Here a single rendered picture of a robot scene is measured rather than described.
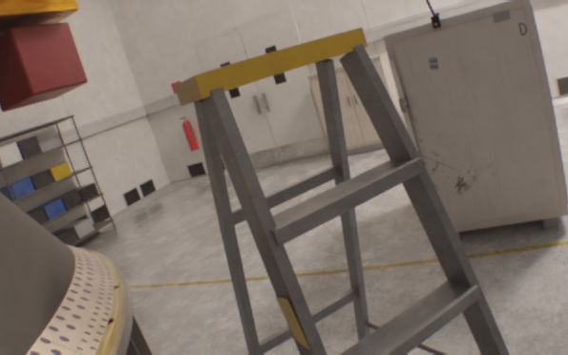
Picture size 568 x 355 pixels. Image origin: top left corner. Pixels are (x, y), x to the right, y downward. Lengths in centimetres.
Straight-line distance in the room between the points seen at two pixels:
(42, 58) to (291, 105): 682
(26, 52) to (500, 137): 270
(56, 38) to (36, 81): 12
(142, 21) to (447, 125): 697
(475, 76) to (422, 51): 37
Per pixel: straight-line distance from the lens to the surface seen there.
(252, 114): 801
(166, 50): 881
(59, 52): 104
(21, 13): 98
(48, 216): 688
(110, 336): 79
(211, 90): 86
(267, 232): 83
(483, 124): 308
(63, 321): 80
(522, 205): 326
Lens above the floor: 148
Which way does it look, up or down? 12 degrees down
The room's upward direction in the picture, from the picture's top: 18 degrees counter-clockwise
